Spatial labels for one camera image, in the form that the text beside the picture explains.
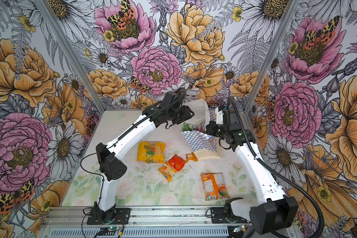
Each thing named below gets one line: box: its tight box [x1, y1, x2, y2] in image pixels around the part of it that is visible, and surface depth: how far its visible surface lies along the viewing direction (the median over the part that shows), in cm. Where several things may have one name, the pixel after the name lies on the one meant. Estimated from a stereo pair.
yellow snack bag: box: [136, 141, 167, 164], surface depth 93 cm
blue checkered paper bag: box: [180, 99, 222, 161], surface depth 85 cm
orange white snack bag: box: [200, 172, 230, 202], surface depth 83 cm
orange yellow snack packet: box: [157, 161, 178, 182], surface depth 90 cm
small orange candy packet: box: [185, 151, 199, 163], surface depth 96 cm
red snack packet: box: [168, 153, 186, 172], surface depth 93 cm
